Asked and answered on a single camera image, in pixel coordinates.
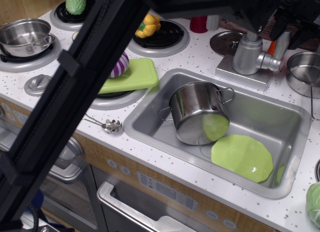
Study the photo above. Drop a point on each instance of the yellow toy bell pepper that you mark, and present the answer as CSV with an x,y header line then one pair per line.
x,y
148,26

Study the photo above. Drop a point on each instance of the silver toy faucet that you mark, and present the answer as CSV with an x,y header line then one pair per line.
x,y
241,68

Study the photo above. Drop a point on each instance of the steel pot at right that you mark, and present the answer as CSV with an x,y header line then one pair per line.
x,y
304,74

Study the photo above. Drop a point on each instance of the dishwasher control panel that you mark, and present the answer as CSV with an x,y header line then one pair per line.
x,y
167,191

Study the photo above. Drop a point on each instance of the silver faucet lever handle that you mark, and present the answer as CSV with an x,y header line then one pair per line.
x,y
266,61

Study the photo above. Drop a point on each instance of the steel pot on left burner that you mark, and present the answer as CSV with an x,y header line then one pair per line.
x,y
25,38

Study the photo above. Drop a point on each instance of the toy eggplant half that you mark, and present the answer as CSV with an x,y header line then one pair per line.
x,y
74,36

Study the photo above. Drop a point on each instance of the orange toy carrot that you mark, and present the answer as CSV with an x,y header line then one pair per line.
x,y
271,49

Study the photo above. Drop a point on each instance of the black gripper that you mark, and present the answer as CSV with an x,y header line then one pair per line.
x,y
304,15

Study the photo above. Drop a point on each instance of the silver oven dial knob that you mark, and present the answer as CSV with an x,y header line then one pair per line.
x,y
72,150

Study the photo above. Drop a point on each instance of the back left stove burner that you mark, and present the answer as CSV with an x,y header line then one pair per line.
x,y
63,20

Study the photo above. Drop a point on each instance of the front right stove burner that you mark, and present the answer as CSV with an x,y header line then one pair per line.
x,y
117,100

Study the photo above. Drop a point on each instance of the green toy cabbage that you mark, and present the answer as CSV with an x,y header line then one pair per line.
x,y
313,203

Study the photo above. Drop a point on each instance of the purple striped toy onion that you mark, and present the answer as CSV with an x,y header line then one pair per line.
x,y
120,67

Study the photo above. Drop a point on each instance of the green plastic plate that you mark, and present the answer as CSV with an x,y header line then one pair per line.
x,y
244,156

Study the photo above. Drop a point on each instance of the green cutting board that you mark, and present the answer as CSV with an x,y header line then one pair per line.
x,y
141,74

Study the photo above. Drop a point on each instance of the red plastic cup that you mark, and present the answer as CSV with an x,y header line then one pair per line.
x,y
198,24

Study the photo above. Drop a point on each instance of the back right stove burner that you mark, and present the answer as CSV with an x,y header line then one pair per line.
x,y
169,40

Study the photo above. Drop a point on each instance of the metal wire pasta spoon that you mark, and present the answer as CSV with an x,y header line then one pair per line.
x,y
109,126

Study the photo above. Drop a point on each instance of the front left stove burner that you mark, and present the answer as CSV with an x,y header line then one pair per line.
x,y
17,65

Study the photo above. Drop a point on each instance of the grey toy sink basin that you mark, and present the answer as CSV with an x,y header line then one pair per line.
x,y
281,127

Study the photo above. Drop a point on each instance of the grey stove knob front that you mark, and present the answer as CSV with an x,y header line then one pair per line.
x,y
36,86

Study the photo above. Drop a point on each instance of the silver dishwasher door handle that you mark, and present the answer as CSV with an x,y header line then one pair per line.
x,y
165,223

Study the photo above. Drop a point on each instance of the green toy bitter gourd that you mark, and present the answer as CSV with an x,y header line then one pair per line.
x,y
75,7

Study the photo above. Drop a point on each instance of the stove burner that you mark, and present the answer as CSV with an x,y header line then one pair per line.
x,y
169,40
63,20
17,65
117,100

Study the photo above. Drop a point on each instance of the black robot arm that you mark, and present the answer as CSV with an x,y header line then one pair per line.
x,y
82,71

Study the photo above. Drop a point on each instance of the steel pot in sink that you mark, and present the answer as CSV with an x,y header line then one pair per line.
x,y
197,110

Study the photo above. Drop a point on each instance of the blue clamp with cable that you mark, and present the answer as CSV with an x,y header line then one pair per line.
x,y
37,214

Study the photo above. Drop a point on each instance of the silver oven door handle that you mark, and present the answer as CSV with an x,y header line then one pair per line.
x,y
70,174

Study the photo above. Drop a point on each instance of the steel pot lid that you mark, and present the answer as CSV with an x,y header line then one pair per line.
x,y
226,43

